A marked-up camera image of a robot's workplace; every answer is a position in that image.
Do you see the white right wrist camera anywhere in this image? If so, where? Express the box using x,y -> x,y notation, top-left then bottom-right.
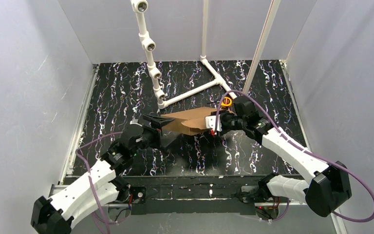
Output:
205,116 -> 222,132

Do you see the white PVC pipe frame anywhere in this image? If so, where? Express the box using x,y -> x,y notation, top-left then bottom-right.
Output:
131,0 -> 281,110

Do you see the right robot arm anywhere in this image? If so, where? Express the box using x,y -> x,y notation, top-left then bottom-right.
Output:
217,96 -> 352,217

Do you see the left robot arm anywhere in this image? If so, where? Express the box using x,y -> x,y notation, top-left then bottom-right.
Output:
31,115 -> 175,234

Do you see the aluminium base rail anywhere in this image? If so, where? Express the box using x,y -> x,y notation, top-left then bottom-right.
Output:
40,64 -> 347,234

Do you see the brown cardboard box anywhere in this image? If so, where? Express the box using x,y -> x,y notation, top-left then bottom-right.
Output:
160,107 -> 216,136

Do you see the yellow tape measure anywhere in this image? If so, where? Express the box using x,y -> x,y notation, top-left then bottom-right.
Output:
221,96 -> 233,109

